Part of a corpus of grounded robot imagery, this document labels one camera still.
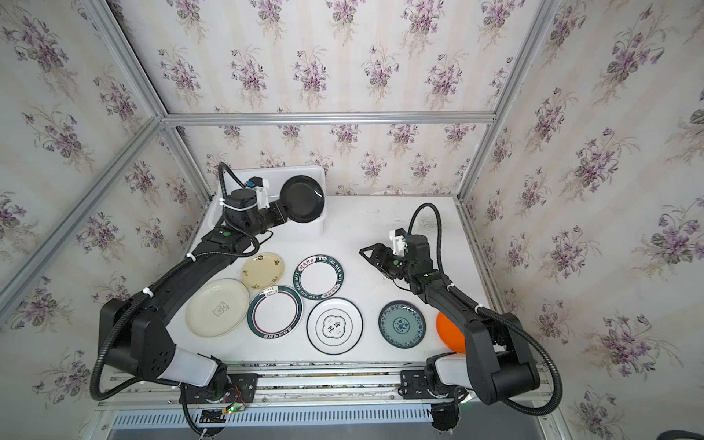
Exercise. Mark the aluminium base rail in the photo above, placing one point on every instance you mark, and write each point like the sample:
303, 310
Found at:
308, 384

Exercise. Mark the white plate black outline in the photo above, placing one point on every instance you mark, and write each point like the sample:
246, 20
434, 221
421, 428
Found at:
335, 326

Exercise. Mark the teal blue floral plate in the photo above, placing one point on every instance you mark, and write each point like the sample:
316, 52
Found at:
402, 324

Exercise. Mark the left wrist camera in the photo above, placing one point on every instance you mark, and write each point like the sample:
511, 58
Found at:
261, 188

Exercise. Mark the green red rimmed plate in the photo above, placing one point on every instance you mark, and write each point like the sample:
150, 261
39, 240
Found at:
275, 312

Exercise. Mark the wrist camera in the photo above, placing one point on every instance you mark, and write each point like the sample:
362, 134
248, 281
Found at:
261, 188
399, 245

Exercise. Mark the large cream plate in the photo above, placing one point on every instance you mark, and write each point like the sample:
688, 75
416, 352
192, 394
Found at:
217, 308

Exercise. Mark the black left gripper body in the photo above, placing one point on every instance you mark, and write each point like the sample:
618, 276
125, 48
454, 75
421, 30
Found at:
266, 218

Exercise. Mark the aluminium frame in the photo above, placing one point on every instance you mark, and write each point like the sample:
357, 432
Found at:
124, 107

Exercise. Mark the small yellow floral plate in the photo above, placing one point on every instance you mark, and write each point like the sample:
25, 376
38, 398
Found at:
262, 271

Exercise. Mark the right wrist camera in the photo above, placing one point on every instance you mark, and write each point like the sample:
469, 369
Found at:
399, 245

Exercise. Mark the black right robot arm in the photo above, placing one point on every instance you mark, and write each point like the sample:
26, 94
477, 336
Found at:
499, 362

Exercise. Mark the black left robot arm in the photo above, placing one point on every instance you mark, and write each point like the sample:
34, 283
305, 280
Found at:
134, 341

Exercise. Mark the green rim lettered plate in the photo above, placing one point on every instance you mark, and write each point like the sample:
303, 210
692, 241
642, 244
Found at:
318, 277

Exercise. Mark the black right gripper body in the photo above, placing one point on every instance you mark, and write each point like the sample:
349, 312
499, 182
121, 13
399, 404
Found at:
383, 263

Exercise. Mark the white plastic bin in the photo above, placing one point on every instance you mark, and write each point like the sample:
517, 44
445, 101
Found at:
276, 178

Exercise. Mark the orange plastic plate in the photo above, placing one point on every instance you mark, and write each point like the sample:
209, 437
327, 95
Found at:
450, 335

